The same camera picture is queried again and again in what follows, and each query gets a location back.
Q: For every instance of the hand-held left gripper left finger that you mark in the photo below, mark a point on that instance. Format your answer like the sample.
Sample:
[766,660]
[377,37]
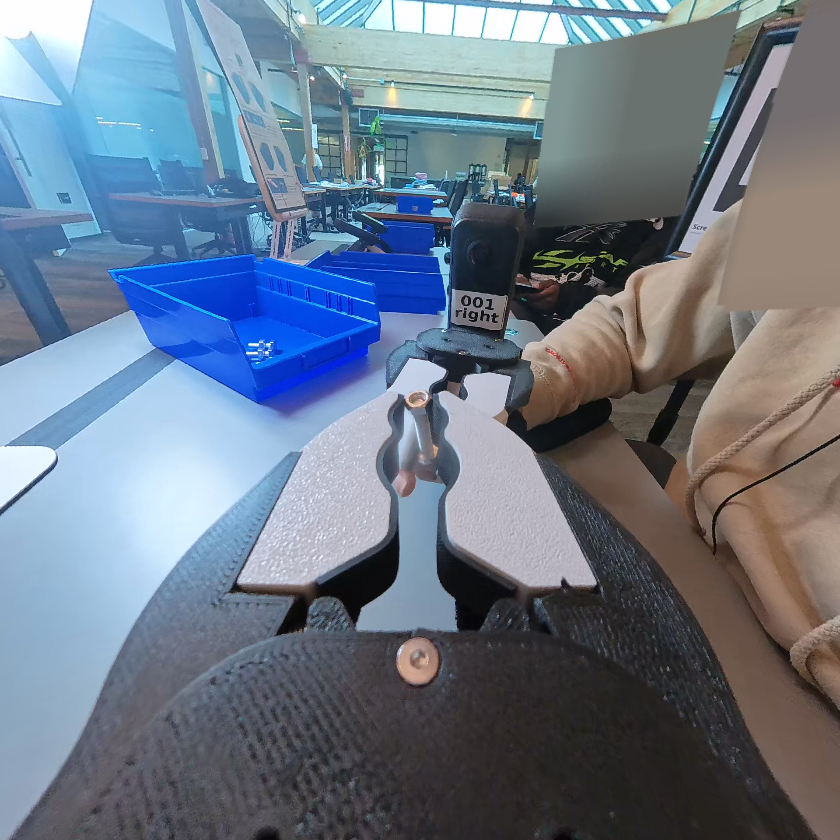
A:
[322,512]

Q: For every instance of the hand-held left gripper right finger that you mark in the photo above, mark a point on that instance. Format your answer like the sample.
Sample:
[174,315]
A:
[519,512]

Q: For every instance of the person's right forearm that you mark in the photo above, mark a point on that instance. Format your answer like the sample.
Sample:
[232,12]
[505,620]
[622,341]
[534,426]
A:
[630,328]

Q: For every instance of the black wrist rest pad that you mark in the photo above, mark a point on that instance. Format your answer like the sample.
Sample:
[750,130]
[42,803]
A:
[565,423]

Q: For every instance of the blue plastic bin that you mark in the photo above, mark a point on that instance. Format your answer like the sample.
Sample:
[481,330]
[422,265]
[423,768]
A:
[410,239]
[415,205]
[197,309]
[394,282]

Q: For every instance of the wooden poster stand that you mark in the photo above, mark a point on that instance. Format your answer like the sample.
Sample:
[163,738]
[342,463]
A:
[256,118]

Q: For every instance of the person's torso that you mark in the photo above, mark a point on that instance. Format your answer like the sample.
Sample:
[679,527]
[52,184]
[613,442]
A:
[788,525]

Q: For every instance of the thin steel screw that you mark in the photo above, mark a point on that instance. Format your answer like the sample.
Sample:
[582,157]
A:
[421,436]

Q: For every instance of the white document stand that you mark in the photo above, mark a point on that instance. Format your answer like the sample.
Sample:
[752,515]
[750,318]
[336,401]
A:
[20,475]

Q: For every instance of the black framed sign board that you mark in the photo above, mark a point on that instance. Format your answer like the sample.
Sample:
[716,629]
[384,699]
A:
[742,145]

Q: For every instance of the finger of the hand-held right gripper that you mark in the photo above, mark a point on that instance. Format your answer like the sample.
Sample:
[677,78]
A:
[404,473]
[488,394]

